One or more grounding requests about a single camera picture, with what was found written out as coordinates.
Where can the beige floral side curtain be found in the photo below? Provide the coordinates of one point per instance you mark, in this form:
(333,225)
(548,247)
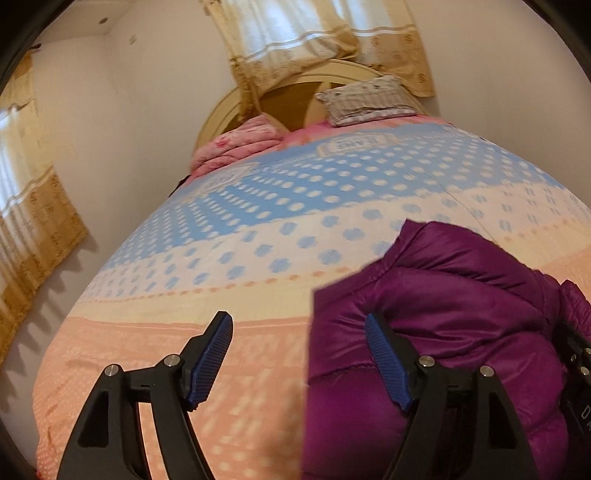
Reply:
(41,221)

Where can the cream wooden headboard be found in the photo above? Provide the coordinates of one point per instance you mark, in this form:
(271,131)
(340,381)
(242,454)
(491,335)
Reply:
(291,99)

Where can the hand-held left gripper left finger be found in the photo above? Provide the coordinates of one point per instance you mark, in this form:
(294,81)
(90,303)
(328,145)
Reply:
(210,360)

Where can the dotted pastel bedspread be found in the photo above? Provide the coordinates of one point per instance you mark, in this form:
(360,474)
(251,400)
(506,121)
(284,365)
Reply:
(231,240)

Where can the striped grey pillow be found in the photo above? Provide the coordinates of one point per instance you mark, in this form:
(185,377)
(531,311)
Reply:
(369,99)

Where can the folded pink floral blanket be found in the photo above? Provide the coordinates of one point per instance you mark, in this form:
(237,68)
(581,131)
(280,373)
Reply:
(235,143)

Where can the purple puffer jacket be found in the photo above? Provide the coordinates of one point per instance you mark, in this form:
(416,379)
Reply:
(461,295)

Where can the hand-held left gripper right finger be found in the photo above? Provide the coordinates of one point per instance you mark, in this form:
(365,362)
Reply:
(388,360)

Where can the beige floral window curtain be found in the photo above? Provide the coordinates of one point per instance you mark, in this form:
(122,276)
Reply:
(406,60)

